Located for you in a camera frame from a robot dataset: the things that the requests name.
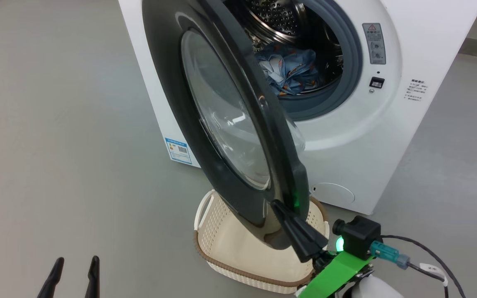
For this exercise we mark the grey rubber door gasket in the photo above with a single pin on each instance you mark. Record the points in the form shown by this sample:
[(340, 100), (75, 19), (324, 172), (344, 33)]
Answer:
[(352, 62)]

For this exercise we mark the blue bear-print garment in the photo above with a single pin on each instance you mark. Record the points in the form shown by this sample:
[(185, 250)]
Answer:
[(300, 70)]

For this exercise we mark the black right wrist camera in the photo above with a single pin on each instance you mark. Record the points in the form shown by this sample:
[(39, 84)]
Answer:
[(358, 236)]

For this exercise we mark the cream perforated laundry basket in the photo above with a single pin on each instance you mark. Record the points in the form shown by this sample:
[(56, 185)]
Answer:
[(238, 248)]

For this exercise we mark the white oval filter cover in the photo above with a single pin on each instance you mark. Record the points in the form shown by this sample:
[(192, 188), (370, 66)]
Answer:
[(333, 193)]

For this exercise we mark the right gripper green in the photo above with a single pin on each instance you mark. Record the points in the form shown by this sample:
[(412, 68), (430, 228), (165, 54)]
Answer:
[(333, 275)]

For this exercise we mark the grey warning label sticker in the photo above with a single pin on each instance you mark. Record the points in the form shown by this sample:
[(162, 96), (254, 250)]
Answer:
[(374, 43)]

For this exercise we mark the white text sticker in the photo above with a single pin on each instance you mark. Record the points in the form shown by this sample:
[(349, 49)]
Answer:
[(416, 90)]

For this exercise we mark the white front-load washing machine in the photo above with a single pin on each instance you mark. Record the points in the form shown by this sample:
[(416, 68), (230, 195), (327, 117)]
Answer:
[(387, 136)]

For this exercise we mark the perforated steel washer drum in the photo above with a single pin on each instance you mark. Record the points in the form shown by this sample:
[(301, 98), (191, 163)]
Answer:
[(275, 16)]

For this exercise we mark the black door lock socket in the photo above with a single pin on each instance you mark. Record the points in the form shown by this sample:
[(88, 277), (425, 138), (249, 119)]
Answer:
[(377, 82)]

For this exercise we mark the blue energy label sticker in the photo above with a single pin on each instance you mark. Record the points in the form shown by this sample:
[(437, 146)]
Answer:
[(178, 151)]

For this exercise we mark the dark grey glass washer door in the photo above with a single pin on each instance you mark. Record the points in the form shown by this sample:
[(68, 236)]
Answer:
[(160, 62)]

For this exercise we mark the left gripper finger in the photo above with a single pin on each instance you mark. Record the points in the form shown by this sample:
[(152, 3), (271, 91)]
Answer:
[(52, 281), (92, 281)]

